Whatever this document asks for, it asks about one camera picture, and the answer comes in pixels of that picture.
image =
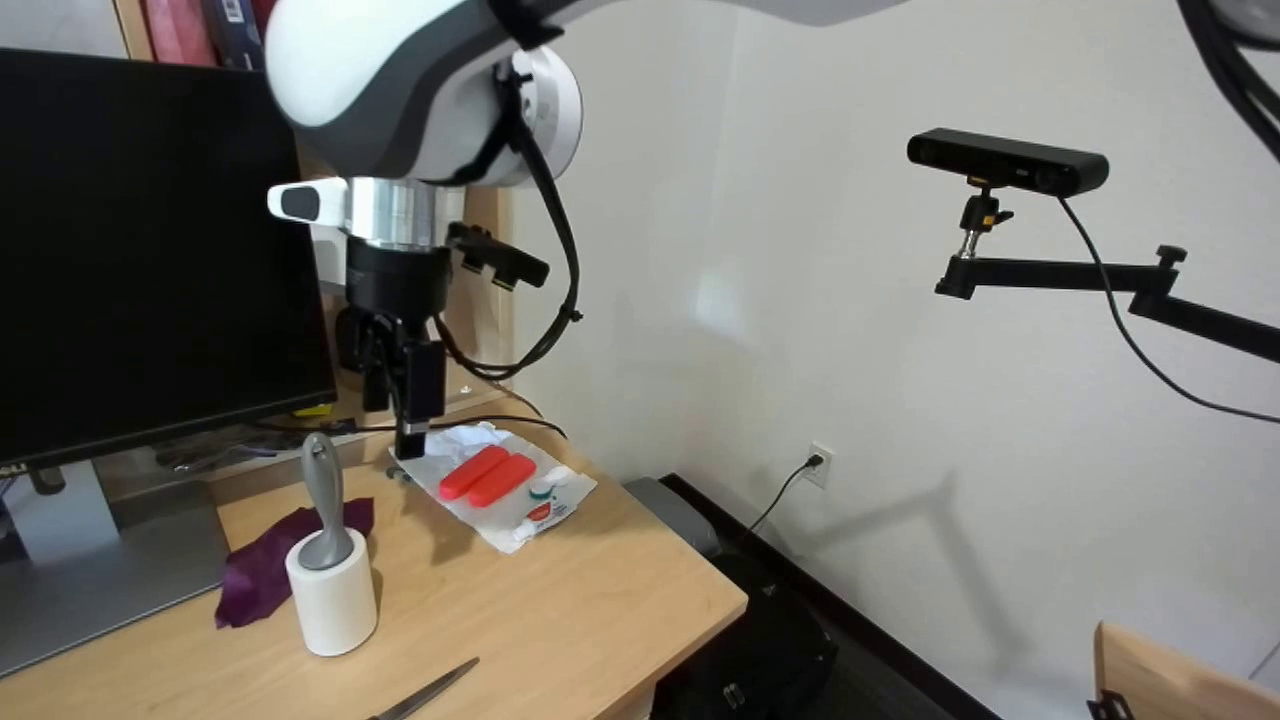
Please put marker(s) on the black stereo camera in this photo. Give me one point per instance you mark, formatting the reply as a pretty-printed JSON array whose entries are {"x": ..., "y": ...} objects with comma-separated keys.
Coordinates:
[{"x": 1012, "y": 163}]

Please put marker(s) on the pink folder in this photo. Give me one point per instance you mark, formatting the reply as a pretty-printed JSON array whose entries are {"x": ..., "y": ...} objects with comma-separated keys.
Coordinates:
[{"x": 179, "y": 31}]

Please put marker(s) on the wooden shelf unit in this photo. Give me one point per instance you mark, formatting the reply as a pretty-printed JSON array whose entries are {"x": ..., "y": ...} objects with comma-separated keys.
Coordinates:
[{"x": 485, "y": 301}]

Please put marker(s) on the black computer monitor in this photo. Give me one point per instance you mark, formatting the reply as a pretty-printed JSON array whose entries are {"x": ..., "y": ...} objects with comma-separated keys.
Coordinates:
[{"x": 146, "y": 265}]

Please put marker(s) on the dark blue box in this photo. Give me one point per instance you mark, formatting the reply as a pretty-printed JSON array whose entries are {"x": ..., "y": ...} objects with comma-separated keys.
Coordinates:
[{"x": 239, "y": 31}]

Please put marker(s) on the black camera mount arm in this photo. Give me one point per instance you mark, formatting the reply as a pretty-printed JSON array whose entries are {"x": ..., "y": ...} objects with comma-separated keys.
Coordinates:
[{"x": 1053, "y": 278}]

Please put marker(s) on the plastic bag with red items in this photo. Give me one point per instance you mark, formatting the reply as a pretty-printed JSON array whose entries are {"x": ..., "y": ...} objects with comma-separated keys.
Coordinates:
[{"x": 502, "y": 486}]

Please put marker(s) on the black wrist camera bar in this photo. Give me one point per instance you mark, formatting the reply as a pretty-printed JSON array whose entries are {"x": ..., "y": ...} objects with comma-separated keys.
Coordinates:
[{"x": 498, "y": 259}]

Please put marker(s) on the black bag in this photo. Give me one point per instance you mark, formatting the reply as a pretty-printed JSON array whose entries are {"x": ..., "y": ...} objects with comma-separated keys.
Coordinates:
[{"x": 760, "y": 660}]

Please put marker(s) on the silver monitor stand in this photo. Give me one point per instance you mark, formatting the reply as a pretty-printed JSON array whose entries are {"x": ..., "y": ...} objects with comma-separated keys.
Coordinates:
[{"x": 106, "y": 574}]

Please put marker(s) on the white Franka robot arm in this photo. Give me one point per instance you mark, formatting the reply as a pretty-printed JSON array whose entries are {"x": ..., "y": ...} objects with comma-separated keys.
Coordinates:
[{"x": 401, "y": 81}]

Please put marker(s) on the purple cloth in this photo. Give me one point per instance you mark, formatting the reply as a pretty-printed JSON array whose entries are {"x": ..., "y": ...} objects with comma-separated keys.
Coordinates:
[{"x": 255, "y": 584}]

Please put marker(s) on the black floor platform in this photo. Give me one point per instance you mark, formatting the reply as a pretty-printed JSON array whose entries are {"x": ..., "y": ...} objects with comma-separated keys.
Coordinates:
[{"x": 855, "y": 624}]

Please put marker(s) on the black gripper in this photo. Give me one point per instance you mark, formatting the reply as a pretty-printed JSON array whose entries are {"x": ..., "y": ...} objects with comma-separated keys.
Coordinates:
[{"x": 396, "y": 286}]

